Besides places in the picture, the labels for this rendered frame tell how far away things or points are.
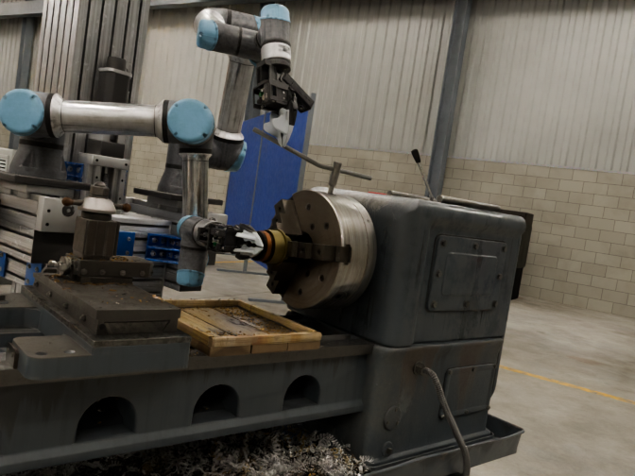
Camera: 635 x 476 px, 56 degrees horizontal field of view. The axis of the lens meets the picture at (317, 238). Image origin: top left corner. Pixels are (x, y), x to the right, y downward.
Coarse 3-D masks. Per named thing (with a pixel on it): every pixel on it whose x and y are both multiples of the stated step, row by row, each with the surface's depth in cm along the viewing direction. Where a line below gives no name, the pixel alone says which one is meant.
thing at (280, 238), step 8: (264, 232) 145; (272, 232) 146; (280, 232) 148; (264, 240) 144; (272, 240) 145; (280, 240) 146; (288, 240) 149; (264, 248) 143; (272, 248) 145; (280, 248) 146; (256, 256) 146; (264, 256) 144; (272, 256) 145; (280, 256) 146; (272, 264) 150
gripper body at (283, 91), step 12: (264, 60) 145; (276, 60) 146; (264, 72) 146; (276, 72) 147; (288, 72) 151; (264, 84) 145; (276, 84) 144; (288, 84) 146; (264, 96) 144; (276, 96) 143; (288, 96) 146; (264, 108) 146; (276, 108) 148
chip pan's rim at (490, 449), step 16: (496, 416) 193; (496, 432) 192; (512, 432) 188; (448, 448) 173; (480, 448) 170; (496, 448) 176; (512, 448) 183; (400, 464) 146; (416, 464) 152; (432, 464) 156; (448, 464) 161; (480, 464) 172
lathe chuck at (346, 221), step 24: (312, 192) 154; (312, 216) 153; (336, 216) 146; (360, 216) 152; (312, 240) 152; (336, 240) 145; (360, 240) 148; (312, 264) 152; (336, 264) 145; (360, 264) 148; (288, 288) 158; (312, 288) 151; (336, 288) 147
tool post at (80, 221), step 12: (84, 216) 125; (96, 216) 125; (108, 216) 126; (84, 228) 123; (96, 228) 124; (108, 228) 125; (84, 240) 123; (96, 240) 124; (108, 240) 126; (84, 252) 124; (96, 252) 125; (108, 252) 126
